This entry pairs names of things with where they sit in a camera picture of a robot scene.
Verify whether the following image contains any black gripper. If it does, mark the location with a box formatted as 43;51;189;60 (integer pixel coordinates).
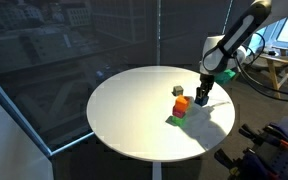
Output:
196;74;215;99

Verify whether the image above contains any blue block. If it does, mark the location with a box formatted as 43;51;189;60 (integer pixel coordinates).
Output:
195;96;209;106

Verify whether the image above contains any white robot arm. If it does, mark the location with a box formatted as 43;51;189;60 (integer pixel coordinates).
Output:
196;0;288;100

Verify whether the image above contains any yellow block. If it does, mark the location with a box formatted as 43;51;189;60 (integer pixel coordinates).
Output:
185;96;194;110

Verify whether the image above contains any orange block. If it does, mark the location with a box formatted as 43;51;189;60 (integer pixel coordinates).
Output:
175;95;187;111

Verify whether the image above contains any gray block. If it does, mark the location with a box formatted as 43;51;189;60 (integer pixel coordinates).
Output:
172;86;184;96

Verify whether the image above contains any magenta block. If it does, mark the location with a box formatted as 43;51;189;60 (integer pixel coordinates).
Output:
172;106;185;118

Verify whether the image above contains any green block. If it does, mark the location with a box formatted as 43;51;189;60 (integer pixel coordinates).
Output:
171;116;186;126

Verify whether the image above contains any round white table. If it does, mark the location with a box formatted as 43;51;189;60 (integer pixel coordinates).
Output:
85;65;236;180

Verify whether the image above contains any wooden chair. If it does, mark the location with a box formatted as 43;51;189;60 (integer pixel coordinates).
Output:
251;46;288;99

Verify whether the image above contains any upper orange-tipped spring clamp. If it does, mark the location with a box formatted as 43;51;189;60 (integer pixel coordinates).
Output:
238;123;288;148

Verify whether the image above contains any orange-tipped spring clamp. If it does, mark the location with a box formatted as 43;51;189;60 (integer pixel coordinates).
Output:
238;123;288;148
214;149;280;180

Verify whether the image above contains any lower orange-tipped spring clamp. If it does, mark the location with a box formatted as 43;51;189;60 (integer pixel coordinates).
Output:
214;149;280;180

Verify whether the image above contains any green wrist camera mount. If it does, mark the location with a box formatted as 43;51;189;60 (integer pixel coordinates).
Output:
215;69;236;85

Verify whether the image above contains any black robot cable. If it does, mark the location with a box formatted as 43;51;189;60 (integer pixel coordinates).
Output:
233;31;288;102

